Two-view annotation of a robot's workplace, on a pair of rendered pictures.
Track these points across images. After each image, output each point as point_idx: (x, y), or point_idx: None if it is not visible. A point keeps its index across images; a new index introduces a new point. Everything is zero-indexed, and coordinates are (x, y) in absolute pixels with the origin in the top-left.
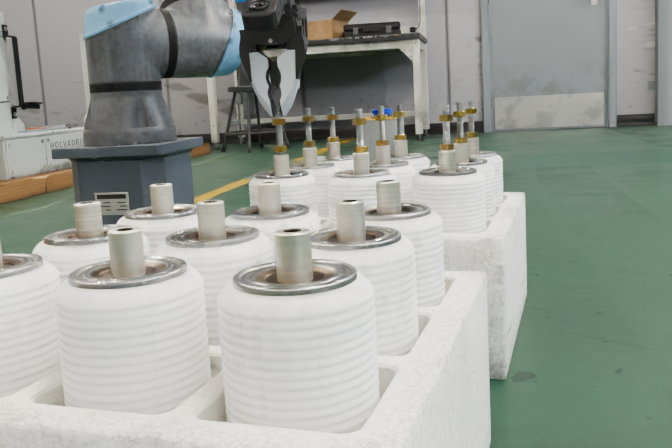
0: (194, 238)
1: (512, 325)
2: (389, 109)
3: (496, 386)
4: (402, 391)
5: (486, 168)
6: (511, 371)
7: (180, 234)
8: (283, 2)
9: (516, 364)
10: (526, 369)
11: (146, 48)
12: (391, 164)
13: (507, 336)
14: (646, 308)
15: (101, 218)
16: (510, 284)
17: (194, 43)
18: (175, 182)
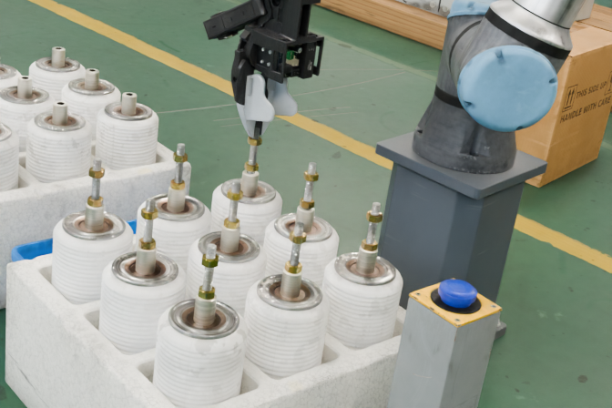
0: (33, 94)
1: (39, 397)
2: (440, 289)
3: (5, 372)
4: None
5: (103, 272)
6: (12, 395)
7: (43, 92)
8: (234, 20)
9: (17, 407)
10: (2, 403)
11: (445, 54)
12: (200, 238)
13: (14, 362)
14: None
15: (87, 80)
16: (35, 350)
17: (453, 66)
18: (410, 201)
